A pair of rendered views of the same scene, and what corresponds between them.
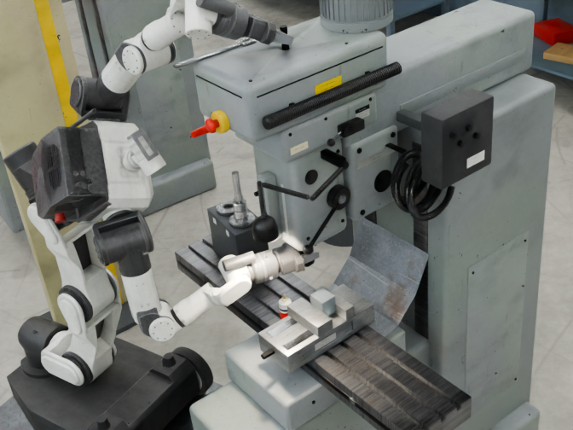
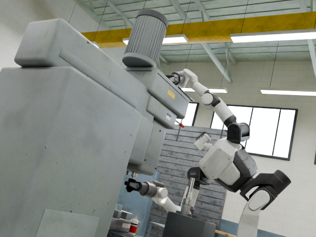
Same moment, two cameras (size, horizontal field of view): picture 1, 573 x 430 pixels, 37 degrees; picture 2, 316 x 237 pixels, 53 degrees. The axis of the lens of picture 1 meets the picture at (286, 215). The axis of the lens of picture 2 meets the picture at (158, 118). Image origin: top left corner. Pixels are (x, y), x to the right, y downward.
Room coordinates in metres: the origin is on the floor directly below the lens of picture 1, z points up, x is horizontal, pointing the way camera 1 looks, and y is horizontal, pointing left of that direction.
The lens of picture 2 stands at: (3.95, -0.70, 1.17)
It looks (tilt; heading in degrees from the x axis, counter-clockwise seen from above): 14 degrees up; 159
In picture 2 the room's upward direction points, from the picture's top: 15 degrees clockwise
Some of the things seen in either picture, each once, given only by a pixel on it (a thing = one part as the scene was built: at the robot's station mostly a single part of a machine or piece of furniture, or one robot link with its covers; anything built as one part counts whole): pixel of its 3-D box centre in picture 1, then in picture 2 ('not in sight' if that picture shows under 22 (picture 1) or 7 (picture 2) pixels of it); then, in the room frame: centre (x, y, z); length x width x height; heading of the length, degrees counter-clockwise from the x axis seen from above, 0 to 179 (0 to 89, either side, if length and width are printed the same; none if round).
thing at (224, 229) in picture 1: (238, 236); (188, 235); (2.51, 0.18, 1.06); 0.22 x 0.12 x 0.20; 27
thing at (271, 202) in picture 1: (269, 206); not in sight; (2.06, 0.04, 1.45); 0.04 x 0.04 x 0.21; 34
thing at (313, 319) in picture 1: (309, 316); (119, 213); (2.03, -0.04, 1.05); 0.15 x 0.06 x 0.04; 35
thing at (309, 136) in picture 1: (304, 114); (147, 111); (2.14, -0.08, 1.68); 0.34 x 0.24 x 0.10; 124
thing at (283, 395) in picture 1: (315, 354); not in sight; (2.12, -0.05, 0.82); 0.50 x 0.35 x 0.12; 124
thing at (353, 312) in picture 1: (316, 322); (115, 218); (2.05, -0.06, 1.01); 0.35 x 0.15 x 0.11; 125
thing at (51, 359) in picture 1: (79, 354); not in sight; (2.41, 0.82, 0.68); 0.21 x 0.20 x 0.13; 53
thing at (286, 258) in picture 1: (278, 262); (141, 188); (2.09, 0.04, 1.23); 0.13 x 0.12 x 0.10; 19
